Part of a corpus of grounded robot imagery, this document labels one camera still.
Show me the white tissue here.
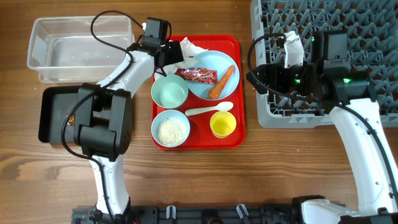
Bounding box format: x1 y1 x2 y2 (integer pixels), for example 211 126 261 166
164 37 207 74

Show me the red snack wrapper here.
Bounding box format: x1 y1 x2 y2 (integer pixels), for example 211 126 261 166
175 68 218 84

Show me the mint green bowl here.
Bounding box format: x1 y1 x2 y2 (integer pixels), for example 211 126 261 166
151 74 189 109

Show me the orange carrot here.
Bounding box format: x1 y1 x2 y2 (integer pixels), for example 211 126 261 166
208 65 235 100

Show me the light blue bowl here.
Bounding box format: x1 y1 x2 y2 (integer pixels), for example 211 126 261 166
151 110 190 148

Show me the brown mushroom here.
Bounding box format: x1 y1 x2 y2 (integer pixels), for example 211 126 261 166
67 114 75 126

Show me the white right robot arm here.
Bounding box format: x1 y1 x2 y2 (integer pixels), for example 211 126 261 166
246 30 397 223

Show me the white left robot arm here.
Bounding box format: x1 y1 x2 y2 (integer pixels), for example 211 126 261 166
61 40 183 223

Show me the grey dishwasher rack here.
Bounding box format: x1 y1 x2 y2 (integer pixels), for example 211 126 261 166
250 0 397 128

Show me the light blue plate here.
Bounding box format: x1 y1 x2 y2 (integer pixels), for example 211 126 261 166
187 50 240 100

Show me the red serving tray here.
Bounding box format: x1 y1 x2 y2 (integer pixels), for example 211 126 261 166
152 34 246 151

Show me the white plastic spoon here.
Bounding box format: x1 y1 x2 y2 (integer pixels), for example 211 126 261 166
185 101 234 116

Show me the yellow cup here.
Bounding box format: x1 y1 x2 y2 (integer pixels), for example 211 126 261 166
210 111 237 139

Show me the clear plastic bin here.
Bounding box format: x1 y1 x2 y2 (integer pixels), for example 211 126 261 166
27 16 134 83

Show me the black tray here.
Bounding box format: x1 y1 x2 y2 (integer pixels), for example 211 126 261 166
38 83 97 145

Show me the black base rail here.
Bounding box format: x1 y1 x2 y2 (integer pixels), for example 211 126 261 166
71 203 299 224

